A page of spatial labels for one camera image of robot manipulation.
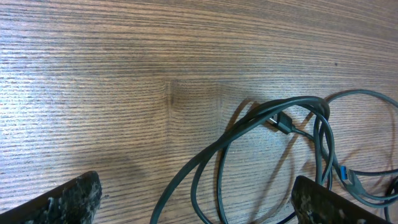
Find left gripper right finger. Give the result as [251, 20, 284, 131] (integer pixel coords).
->
[292, 175, 390, 224]

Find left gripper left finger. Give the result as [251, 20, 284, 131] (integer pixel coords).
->
[1, 171, 102, 224]

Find black usb cables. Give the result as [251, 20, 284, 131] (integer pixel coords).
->
[149, 89, 398, 224]

